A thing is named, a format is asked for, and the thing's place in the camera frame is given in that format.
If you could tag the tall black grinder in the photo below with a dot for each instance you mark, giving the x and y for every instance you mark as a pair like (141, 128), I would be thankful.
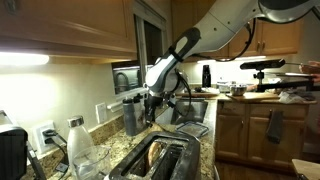
(206, 76)

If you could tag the white light switch plate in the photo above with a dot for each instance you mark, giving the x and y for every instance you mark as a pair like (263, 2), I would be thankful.
(101, 112)

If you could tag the toasted bread slice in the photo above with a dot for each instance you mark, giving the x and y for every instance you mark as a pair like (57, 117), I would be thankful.
(154, 153)

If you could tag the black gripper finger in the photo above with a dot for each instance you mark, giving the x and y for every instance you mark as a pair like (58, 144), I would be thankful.
(150, 115)

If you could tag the dim under-cabinet light strip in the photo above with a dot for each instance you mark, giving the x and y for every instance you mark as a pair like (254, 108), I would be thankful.
(253, 58)

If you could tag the grey water bottle black cap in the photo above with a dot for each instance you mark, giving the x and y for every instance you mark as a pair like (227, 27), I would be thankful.
(129, 116)

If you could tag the white plastic bag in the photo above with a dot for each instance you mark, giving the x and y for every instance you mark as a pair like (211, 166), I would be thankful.
(293, 97)

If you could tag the wooden lower cabinet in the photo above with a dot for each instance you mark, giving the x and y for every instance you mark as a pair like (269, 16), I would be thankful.
(240, 133)

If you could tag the kitchen window white frame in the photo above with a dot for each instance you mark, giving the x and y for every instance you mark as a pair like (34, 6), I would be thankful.
(140, 50)

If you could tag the clear glass bottle silver cap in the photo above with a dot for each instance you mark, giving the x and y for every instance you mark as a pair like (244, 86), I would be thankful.
(78, 140)

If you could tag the small metal bowl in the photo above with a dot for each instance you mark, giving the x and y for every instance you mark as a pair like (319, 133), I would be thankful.
(238, 90)

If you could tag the stainless steel two-slot toaster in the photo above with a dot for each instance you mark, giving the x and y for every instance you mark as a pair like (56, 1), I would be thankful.
(180, 160)

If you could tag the light wooden stool top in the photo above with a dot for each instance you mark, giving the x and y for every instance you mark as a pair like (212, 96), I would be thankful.
(306, 168)

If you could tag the white wall outlet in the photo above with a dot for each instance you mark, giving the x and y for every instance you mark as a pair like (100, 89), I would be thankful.
(40, 140)

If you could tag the black coffee maker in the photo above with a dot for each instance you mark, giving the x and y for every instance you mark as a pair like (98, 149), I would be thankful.
(13, 153)

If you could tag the bright under-cabinet light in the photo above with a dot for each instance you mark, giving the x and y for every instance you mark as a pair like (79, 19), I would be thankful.
(23, 58)

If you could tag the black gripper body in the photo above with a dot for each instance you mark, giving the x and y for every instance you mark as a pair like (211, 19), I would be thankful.
(156, 100)

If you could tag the wooden corner upper cabinet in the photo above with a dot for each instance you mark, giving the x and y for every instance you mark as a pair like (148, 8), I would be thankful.
(280, 36)

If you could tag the thick wooden cutting board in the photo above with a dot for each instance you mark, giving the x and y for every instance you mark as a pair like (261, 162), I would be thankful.
(253, 96)

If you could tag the clear plastic container lid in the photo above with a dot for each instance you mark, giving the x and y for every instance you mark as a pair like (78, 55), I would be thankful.
(191, 129)

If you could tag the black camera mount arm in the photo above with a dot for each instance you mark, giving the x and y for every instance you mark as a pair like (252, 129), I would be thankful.
(286, 85)

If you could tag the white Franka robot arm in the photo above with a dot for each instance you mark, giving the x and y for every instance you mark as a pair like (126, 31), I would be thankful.
(213, 30)

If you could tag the stainless steel sink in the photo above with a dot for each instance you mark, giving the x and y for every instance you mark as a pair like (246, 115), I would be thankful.
(196, 111)

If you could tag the clear glass measuring cup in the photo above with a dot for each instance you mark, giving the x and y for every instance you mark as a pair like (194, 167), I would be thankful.
(91, 163)

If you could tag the black stereo camera bar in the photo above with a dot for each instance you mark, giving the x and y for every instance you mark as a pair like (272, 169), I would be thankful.
(263, 64)

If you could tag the clear food container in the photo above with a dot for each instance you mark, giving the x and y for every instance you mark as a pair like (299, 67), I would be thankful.
(224, 87)

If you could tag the dark hanging dish towel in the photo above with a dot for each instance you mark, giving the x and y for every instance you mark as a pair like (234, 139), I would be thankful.
(275, 126)

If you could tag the thin wooden cutting board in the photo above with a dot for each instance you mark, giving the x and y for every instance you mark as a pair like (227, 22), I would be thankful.
(200, 94)

